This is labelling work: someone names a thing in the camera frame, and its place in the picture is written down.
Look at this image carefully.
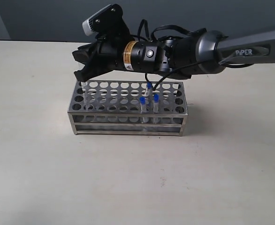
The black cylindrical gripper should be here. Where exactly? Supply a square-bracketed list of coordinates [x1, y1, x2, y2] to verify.
[72, 41, 169, 82]

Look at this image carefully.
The blue-capped tube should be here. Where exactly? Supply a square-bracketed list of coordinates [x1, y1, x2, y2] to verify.
[81, 82, 90, 110]
[139, 96, 149, 123]
[144, 82, 152, 97]
[153, 94, 159, 124]

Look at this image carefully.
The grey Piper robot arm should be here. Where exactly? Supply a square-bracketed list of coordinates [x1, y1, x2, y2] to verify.
[72, 25, 275, 82]

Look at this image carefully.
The stainless steel test tube rack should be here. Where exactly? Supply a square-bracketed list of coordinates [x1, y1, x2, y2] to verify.
[68, 80, 188, 136]

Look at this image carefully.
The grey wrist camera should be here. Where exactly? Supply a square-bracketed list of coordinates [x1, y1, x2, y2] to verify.
[82, 4, 123, 36]

